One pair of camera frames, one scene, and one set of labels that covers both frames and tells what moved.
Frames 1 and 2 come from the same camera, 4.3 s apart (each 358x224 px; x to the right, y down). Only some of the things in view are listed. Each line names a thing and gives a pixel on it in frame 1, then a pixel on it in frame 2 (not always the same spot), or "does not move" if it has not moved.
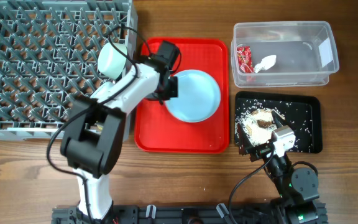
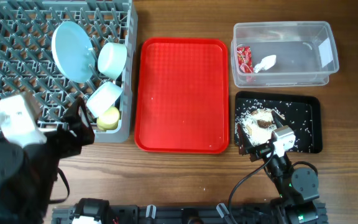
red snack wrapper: (245, 60) does not move
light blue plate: (199, 96) -> (73, 51)
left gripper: (174, 94) -> (78, 127)
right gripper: (246, 147) does not move
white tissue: (266, 63) does not move
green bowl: (112, 61) does not move
